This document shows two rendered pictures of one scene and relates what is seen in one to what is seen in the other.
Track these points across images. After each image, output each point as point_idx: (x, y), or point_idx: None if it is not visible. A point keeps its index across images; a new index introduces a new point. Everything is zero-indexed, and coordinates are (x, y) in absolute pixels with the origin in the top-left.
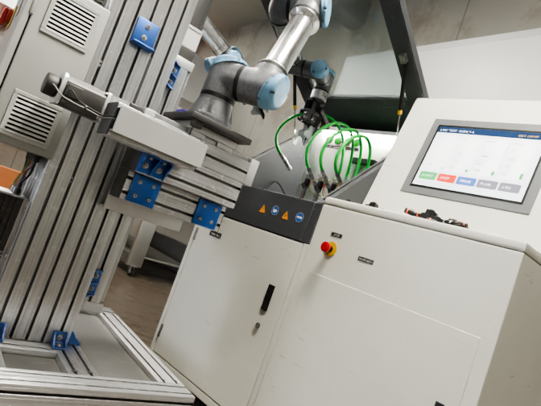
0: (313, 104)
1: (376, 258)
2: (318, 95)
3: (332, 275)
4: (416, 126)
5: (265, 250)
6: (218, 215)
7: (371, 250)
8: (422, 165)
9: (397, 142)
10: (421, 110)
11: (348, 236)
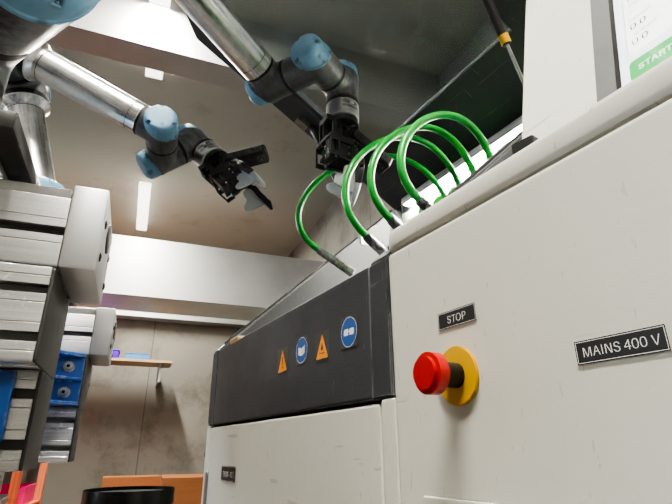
0: (333, 125)
1: (670, 310)
2: (336, 108)
3: (510, 480)
4: (554, 25)
5: (306, 471)
6: (2, 408)
7: (620, 289)
8: (622, 55)
9: (529, 79)
10: (547, 2)
11: (497, 294)
